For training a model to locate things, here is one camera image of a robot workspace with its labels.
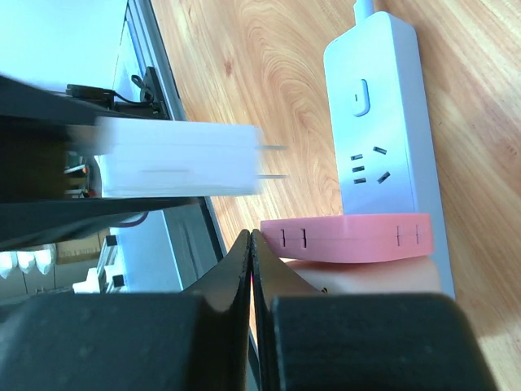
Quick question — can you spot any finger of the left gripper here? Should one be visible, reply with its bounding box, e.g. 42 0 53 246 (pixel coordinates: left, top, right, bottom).
1 77 202 248

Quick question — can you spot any light blue power strip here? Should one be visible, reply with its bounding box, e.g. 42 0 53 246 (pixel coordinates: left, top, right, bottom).
323 1 455 297

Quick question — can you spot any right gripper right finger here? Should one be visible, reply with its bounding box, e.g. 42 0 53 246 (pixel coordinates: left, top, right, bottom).
251 231 497 390

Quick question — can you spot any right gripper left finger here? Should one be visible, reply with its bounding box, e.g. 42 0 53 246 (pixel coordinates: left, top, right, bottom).
1 231 249 390

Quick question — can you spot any pink charger plug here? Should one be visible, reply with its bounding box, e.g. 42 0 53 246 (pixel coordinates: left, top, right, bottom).
260 213 434 264

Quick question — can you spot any beige patterned cube charger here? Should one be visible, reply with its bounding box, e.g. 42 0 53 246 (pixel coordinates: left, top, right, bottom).
286 257 442 294

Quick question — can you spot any white charger plug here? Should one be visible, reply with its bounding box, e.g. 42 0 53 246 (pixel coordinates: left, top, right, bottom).
95 117 279 199

